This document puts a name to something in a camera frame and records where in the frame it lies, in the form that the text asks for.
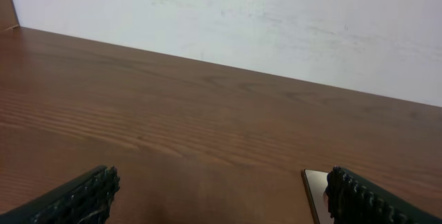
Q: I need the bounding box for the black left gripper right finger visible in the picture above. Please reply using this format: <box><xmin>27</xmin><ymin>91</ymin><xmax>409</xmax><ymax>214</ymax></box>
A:
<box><xmin>325</xmin><ymin>166</ymin><xmax>441</xmax><ymax>224</ymax></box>

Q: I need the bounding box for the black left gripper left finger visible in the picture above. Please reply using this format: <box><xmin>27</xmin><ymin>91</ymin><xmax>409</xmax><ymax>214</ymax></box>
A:
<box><xmin>1</xmin><ymin>165</ymin><xmax>120</xmax><ymax>224</ymax></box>

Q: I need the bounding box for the Galaxy S25 Ultra smartphone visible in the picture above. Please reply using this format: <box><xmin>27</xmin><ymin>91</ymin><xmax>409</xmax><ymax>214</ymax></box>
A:
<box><xmin>302</xmin><ymin>169</ymin><xmax>334</xmax><ymax>224</ymax></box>

